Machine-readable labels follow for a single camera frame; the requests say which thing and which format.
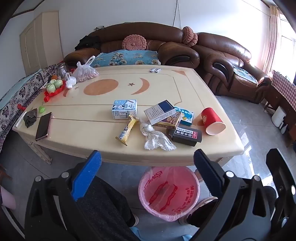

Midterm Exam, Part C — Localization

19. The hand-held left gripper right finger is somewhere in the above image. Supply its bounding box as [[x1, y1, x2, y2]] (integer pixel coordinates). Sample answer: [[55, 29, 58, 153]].
[[194, 149, 272, 241]]

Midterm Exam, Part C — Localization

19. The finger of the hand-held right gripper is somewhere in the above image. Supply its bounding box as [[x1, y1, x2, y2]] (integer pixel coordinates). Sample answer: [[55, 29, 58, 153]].
[[266, 148, 296, 205]]

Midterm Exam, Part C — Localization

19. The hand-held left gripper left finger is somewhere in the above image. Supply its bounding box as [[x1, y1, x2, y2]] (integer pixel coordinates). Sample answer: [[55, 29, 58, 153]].
[[24, 150, 102, 241]]

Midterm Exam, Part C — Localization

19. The red paper cup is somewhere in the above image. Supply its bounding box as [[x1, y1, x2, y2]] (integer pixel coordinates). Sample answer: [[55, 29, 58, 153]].
[[201, 107, 226, 135]]

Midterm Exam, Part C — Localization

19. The light blue cartoon box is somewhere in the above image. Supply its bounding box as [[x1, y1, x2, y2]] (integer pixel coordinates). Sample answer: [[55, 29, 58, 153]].
[[173, 106, 195, 127]]

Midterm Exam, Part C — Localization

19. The pink trash bin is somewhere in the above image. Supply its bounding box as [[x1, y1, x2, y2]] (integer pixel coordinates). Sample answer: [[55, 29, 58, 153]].
[[138, 166, 200, 222]]

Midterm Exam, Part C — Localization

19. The white and blue box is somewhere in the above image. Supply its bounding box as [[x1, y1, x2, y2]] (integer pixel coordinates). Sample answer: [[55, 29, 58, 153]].
[[144, 100, 176, 126]]

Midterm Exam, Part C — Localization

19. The person's right shoe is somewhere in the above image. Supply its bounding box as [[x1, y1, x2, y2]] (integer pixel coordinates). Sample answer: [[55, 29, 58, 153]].
[[179, 197, 219, 225]]

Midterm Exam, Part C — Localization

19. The black box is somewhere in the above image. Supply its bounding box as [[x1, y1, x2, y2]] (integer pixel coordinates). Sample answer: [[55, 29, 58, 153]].
[[168, 126, 202, 147]]

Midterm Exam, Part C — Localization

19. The red-printed clear bin liner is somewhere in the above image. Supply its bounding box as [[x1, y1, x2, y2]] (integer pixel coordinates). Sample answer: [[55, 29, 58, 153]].
[[139, 166, 200, 216]]

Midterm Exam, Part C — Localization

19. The white appliance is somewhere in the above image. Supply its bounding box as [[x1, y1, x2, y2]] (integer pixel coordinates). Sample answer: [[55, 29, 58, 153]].
[[272, 107, 287, 128]]

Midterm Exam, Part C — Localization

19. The cream wooden table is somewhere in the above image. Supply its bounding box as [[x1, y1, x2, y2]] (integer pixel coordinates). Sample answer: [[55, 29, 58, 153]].
[[13, 64, 244, 167]]

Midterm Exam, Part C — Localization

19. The yellow snack wrapper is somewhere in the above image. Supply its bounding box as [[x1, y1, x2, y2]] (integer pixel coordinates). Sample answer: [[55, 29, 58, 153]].
[[115, 115, 139, 146]]

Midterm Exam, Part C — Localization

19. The crumpled white plastic wrapper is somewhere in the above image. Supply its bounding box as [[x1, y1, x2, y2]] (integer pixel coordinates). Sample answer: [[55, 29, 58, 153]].
[[139, 122, 176, 151]]

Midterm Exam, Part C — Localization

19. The colourful patterned box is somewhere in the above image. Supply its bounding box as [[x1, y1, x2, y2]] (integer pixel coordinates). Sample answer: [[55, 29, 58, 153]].
[[154, 112, 183, 130]]

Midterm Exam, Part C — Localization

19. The smartphone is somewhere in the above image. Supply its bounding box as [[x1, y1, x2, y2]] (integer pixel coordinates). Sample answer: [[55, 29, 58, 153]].
[[35, 112, 53, 141]]

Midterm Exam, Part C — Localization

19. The blue and white milk carton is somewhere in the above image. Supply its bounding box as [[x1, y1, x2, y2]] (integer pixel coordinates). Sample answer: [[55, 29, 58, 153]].
[[112, 100, 137, 120]]

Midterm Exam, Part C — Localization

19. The dark cloth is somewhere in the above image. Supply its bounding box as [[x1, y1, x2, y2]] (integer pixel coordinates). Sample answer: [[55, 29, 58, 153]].
[[23, 108, 38, 128]]

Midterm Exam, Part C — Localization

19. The blue plastic stool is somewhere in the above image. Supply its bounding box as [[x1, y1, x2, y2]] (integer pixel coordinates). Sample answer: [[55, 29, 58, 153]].
[[128, 227, 193, 241]]

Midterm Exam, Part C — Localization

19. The red checked cloth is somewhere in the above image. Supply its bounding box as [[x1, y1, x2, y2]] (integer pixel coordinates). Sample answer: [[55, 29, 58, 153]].
[[272, 70, 296, 112]]

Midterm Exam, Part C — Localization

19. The white flat packet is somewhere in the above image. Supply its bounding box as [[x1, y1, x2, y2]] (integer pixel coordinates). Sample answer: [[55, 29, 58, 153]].
[[13, 111, 27, 128]]

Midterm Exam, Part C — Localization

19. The red tray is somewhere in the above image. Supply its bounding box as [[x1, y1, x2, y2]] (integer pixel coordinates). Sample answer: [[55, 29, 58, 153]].
[[44, 79, 66, 102]]

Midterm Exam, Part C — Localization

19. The small white plastic bag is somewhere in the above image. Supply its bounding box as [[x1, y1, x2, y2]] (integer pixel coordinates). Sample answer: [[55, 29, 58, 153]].
[[65, 72, 77, 89]]

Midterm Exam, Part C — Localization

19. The plastic bag of nuts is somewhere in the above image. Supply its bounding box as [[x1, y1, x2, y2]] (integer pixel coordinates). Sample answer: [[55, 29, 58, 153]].
[[72, 56, 100, 82]]

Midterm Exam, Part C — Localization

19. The blue floral seat cover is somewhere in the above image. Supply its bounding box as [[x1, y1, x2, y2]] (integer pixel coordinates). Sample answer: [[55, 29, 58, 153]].
[[232, 65, 258, 84]]

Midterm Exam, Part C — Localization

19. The glass jar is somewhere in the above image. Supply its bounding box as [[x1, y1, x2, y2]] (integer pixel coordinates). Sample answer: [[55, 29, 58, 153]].
[[55, 64, 70, 78]]

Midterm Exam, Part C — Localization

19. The purple floral sofa cover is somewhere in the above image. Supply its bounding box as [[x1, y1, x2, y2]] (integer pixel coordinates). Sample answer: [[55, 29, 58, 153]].
[[0, 64, 58, 144]]

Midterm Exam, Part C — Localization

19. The brown leather armchair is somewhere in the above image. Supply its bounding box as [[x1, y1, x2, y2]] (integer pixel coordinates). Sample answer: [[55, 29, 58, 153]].
[[193, 32, 272, 105]]

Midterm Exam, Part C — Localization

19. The blue floral blanket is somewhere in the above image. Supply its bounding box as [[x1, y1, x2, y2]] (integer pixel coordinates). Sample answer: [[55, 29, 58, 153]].
[[89, 50, 161, 68]]

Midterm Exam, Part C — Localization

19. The black clothing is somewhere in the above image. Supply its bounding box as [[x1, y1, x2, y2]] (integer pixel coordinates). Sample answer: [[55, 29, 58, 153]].
[[74, 35, 101, 51]]

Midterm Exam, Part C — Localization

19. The pink curtain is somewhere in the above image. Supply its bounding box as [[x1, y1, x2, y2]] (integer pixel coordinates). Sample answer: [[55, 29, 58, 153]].
[[262, 5, 281, 75]]

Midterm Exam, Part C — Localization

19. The pink round cushion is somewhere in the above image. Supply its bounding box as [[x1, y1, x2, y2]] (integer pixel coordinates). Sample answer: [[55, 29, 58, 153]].
[[181, 26, 199, 46], [122, 34, 147, 51]]

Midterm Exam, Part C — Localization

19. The cream wooden door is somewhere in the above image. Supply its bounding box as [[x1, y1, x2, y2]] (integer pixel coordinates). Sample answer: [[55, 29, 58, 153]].
[[20, 11, 64, 76]]

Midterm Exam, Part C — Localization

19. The brown leather sofa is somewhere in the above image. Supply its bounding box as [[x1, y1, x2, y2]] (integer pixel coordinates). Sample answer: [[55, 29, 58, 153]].
[[63, 22, 200, 69]]

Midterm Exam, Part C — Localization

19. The black hanging cable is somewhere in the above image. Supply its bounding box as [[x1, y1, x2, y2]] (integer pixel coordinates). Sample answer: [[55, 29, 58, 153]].
[[172, 0, 183, 29]]

